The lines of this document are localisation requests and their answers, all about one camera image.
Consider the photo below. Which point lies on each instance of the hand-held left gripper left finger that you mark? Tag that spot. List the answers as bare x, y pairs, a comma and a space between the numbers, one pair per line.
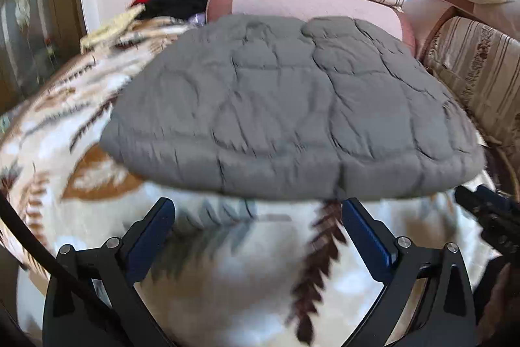
152, 233

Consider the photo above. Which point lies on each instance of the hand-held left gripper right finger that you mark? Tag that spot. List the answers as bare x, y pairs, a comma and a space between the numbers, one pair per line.
365, 237

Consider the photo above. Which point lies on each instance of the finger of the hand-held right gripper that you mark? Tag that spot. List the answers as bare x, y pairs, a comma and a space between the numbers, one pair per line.
493, 204

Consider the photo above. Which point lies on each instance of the grey puffer jacket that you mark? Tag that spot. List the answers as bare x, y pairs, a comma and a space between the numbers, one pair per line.
284, 107

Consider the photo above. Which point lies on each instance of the leaf print fleece blanket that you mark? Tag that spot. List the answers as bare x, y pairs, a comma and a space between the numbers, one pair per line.
243, 269

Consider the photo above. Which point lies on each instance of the large striped floral sofa cushion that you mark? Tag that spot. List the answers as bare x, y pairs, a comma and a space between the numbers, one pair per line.
479, 70

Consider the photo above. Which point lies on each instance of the pale yellow cloth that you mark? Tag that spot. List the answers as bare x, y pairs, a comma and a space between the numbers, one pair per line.
111, 28

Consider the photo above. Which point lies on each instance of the clear plastic bottle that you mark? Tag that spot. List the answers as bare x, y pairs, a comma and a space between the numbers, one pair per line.
198, 19

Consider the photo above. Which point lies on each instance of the pink bolster cushion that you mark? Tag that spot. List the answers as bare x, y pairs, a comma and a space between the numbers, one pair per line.
304, 3

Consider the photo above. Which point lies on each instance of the wooden door frame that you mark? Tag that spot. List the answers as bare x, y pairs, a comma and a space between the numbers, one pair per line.
32, 26

